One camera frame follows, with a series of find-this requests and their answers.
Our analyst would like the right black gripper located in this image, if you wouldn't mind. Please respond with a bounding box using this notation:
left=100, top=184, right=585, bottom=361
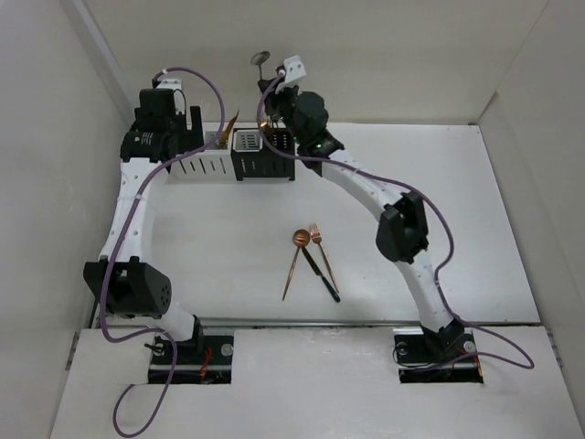
left=257, top=78, right=305, bottom=145

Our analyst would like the silver spoon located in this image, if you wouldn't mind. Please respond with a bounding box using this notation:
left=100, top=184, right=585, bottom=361
left=250, top=50, right=271, bottom=81

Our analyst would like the rose gold fork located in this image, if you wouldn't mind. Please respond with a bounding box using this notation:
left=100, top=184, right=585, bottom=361
left=309, top=223, right=339, bottom=292

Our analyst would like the copper spoon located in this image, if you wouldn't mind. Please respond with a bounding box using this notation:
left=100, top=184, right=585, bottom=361
left=282, top=229, right=310, bottom=301

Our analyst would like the gold knife dark handle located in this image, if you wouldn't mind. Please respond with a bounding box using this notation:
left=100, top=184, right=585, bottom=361
left=302, top=248, right=341, bottom=303

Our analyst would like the gold fork green handle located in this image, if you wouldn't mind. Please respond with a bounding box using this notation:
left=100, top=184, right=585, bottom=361
left=259, top=116, right=276, bottom=138

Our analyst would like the gold knife green handle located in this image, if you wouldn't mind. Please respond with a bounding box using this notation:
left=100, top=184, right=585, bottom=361
left=218, top=122, right=233, bottom=150

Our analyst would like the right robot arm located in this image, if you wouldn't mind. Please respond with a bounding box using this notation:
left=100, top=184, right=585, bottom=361
left=257, top=76, right=464, bottom=360

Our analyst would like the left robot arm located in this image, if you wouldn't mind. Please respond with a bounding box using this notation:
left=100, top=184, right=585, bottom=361
left=83, top=82, right=205, bottom=363

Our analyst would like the white utensil caddy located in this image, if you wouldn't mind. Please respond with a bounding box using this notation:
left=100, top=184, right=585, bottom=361
left=171, top=134, right=236, bottom=182

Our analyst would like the black utensil caddy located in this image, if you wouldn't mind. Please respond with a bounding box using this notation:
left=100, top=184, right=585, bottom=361
left=230, top=128, right=295, bottom=181

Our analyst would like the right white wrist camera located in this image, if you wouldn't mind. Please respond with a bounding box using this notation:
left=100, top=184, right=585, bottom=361
left=277, top=55, right=306, bottom=88

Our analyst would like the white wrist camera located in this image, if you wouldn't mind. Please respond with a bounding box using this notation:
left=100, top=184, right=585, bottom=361
left=277, top=55, right=306, bottom=88
left=151, top=78, right=183, bottom=91

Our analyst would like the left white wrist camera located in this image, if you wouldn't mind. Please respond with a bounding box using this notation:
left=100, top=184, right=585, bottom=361
left=151, top=78, right=183, bottom=91

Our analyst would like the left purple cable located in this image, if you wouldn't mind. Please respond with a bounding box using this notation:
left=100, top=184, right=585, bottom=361
left=101, top=67, right=226, bottom=435

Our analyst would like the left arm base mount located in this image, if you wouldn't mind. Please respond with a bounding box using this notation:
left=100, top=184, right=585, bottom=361
left=144, top=332, right=234, bottom=385

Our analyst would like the aluminium rail front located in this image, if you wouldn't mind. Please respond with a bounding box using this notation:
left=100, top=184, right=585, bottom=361
left=200, top=317, right=420, bottom=328

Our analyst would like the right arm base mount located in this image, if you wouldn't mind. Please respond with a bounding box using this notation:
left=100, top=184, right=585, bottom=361
left=392, top=328, right=484, bottom=384

